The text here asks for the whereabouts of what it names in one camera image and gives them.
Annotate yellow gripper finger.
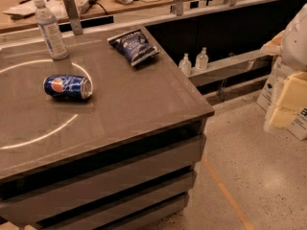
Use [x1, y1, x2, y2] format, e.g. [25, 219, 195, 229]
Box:
[277, 72, 307, 111]
[264, 106, 298, 132]

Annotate blue pepsi can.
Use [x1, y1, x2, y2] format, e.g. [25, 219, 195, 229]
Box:
[43, 75, 92, 100]

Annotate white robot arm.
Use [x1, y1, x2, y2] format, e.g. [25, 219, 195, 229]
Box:
[260, 4, 307, 132]

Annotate white cardboard box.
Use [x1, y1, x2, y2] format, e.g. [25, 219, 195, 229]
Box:
[257, 57, 307, 140]

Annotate small clear bottle right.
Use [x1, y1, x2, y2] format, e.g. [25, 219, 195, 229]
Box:
[195, 47, 208, 70]

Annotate small clear bottle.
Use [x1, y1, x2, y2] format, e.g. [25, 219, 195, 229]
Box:
[195, 47, 208, 70]
[178, 53, 192, 77]

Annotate small clear bottle left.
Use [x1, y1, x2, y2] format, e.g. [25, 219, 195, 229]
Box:
[178, 53, 192, 77]

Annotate blue chip bag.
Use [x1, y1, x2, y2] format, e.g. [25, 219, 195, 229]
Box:
[107, 29, 159, 67]

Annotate grey power strip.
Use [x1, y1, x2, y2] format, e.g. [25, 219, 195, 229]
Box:
[77, 0, 97, 14]

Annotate white papers on desk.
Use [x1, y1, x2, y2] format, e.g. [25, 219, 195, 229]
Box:
[4, 0, 67, 19]

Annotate clear plastic water bottle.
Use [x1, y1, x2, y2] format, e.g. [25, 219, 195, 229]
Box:
[34, 0, 68, 60]

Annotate grey metal shelf rail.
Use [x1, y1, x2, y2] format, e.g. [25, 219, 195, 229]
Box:
[189, 50, 272, 86]

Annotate grey metal bracket post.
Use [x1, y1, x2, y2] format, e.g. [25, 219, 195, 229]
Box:
[62, 0, 83, 35]

